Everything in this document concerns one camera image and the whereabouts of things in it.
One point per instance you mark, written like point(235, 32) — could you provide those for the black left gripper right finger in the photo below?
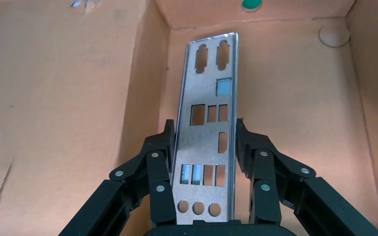
point(264, 176)

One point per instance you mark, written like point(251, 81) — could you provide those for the silver metal port plate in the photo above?
point(202, 143)

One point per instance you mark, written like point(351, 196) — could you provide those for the brown cardboard box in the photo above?
point(306, 114)

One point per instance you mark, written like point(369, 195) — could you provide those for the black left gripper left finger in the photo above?
point(156, 182)

